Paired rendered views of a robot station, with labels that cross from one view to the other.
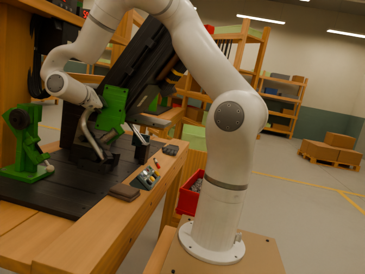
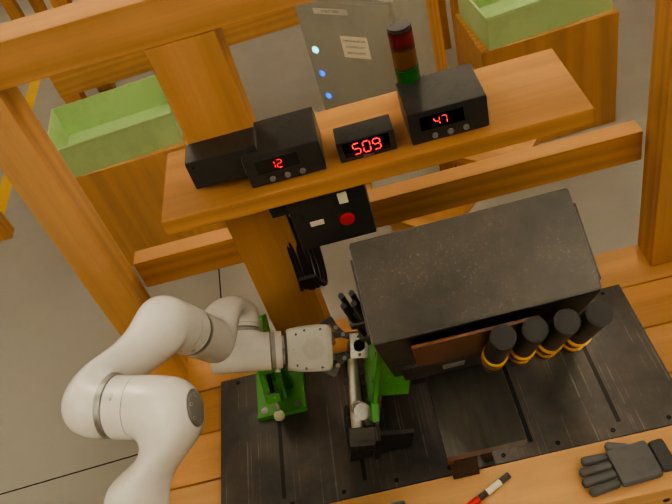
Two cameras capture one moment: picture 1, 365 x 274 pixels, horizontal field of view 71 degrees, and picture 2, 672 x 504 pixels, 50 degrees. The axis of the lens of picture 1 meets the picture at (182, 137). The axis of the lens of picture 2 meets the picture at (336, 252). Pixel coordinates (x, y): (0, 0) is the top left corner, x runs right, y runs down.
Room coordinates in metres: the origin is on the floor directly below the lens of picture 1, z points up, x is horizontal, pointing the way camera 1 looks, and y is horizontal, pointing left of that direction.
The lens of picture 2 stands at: (1.13, -0.62, 2.43)
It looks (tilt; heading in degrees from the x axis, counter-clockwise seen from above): 43 degrees down; 88
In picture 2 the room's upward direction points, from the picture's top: 19 degrees counter-clockwise
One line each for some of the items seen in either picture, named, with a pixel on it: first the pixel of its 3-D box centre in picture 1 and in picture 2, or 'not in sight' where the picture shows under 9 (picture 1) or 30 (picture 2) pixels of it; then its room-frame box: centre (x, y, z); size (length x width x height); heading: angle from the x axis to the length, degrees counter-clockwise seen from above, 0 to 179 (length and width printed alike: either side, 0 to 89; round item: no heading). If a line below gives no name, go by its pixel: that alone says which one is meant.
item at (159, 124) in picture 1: (132, 118); (463, 373); (1.34, 0.28, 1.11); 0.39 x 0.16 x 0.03; 82
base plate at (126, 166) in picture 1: (102, 157); (432, 400); (1.27, 0.39, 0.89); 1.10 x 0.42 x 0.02; 172
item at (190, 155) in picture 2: not in sight; (225, 158); (1.02, 0.65, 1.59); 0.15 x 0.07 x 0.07; 172
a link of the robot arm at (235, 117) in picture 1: (232, 138); not in sight; (0.62, -0.12, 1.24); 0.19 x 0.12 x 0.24; 156
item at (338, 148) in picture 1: (330, 148); not in sight; (6.43, -3.74, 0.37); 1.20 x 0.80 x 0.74; 93
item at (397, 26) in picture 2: not in sight; (400, 35); (1.43, 0.67, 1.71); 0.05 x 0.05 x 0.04
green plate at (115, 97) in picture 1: (114, 108); (386, 361); (1.19, 0.34, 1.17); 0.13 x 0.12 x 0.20; 172
